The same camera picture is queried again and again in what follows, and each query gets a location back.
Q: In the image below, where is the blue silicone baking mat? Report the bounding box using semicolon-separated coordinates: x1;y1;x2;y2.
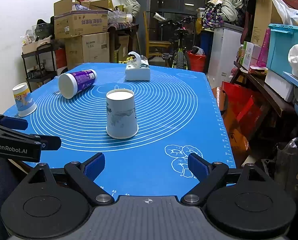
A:
2;62;237;200

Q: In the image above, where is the green and white carton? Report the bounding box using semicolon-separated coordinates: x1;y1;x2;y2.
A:
241;41;255;71

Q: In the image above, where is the white paper cup grey print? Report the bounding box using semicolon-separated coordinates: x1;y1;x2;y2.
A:
106;89;139;139

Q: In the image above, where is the white chest freezer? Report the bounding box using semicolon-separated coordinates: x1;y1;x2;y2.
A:
207;23;245;83

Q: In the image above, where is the large plain cardboard box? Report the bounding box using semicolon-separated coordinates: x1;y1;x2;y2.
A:
64;32;111;70

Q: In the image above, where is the black metal shelf rack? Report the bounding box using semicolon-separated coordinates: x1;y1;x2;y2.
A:
21;42;59;92

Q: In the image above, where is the bicycle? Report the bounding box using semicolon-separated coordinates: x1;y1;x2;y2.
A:
153;11;194;70

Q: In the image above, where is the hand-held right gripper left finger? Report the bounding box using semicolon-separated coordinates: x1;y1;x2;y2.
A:
21;152;114;207

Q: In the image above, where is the red plastic bucket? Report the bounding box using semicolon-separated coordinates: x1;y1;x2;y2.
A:
187;51;206;73

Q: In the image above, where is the purple and white cup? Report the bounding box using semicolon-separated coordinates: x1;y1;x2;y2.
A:
58;69;98;99

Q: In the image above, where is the tall brown cardboard box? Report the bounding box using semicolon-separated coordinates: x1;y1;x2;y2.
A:
250;0;283;47

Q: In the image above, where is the open printed cardboard box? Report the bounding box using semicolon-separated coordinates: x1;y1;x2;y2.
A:
53;0;109;40

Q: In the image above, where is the white flat box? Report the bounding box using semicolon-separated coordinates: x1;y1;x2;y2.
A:
264;69;295;103

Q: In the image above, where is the knotted pale curtain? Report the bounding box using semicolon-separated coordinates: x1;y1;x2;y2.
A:
220;0;252;21
111;0;141;23

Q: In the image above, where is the white tissue pack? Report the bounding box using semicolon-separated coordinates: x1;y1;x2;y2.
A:
125;51;151;81

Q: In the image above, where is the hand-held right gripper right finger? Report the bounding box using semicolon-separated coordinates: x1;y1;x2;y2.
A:
180;152;275;207

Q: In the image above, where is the red shopping bag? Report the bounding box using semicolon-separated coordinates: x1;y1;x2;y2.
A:
220;81;268;153

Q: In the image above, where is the turquoise plastic storage box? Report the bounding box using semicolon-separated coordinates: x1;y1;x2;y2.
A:
266;24;298;78

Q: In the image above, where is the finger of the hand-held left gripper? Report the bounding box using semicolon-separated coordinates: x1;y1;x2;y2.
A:
33;134;62;151
0;111;29;131

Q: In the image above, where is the floral cloth bag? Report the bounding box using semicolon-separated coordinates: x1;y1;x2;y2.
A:
201;1;226;32

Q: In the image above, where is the white plastic bag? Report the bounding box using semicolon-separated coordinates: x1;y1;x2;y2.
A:
270;0;298;28

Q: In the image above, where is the black plastic bag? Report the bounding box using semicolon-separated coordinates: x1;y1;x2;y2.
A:
274;137;298;207

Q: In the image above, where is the small white cup blue print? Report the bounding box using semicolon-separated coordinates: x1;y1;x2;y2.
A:
12;82;37;117

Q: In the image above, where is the wooden chair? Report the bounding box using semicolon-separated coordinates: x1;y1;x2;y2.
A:
143;11;173;61

